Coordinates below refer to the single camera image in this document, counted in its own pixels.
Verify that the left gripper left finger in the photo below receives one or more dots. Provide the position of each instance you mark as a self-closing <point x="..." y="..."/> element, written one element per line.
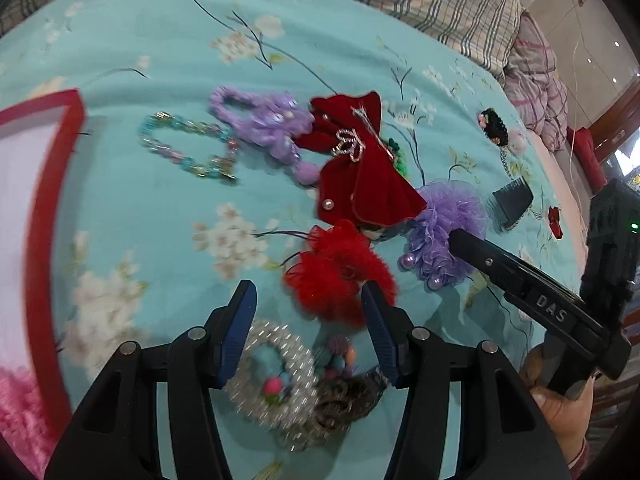
<point x="113" y="432"/>

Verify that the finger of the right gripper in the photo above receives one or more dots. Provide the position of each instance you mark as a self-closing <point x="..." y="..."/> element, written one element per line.
<point x="529" y="289"/>

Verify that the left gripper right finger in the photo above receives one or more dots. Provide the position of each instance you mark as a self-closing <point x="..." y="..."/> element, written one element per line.
<point x="502" y="434"/>

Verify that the pink fabric flower scrunchie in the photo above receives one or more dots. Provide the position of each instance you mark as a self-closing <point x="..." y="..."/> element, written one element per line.
<point x="23" y="420"/>

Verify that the person's right hand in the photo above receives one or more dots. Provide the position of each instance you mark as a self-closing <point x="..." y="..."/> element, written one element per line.
<point x="568" y="419"/>

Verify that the small red hair clip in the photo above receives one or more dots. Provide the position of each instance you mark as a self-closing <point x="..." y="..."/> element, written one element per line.
<point x="554" y="221"/>

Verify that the black hair comb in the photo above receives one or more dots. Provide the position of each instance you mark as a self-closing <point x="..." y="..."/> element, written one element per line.
<point x="508" y="204"/>

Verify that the purple fabric flower scrunchie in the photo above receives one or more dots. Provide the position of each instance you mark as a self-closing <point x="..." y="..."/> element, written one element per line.
<point x="449" y="205"/>

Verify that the silver wristwatch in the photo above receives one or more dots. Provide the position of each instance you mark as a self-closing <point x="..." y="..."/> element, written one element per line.
<point x="364" y="391"/>

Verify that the pink round hair bobble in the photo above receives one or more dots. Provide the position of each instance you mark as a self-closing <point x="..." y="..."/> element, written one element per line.
<point x="517" y="142"/>

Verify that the black flower hair clip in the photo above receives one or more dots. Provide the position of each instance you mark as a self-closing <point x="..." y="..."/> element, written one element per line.
<point x="494" y="128"/>

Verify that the silver butterfly brooch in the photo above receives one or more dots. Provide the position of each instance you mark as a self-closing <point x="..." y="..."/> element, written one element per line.
<point x="328" y="418"/>

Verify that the pink plaid blanket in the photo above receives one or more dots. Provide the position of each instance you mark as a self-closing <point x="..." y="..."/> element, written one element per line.
<point x="532" y="85"/>

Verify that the red fluffy scrunchie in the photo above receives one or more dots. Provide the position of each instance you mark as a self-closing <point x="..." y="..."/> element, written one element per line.
<point x="328" y="275"/>

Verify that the red velvet bow clip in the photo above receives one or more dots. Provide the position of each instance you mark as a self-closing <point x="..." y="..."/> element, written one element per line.
<point x="359" y="182"/>

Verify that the red shallow box tray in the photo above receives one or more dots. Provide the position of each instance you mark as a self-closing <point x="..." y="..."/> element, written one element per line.
<point x="37" y="142"/>

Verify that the teal floral bedsheet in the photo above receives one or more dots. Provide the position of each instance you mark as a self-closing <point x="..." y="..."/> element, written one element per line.
<point x="143" y="250"/>

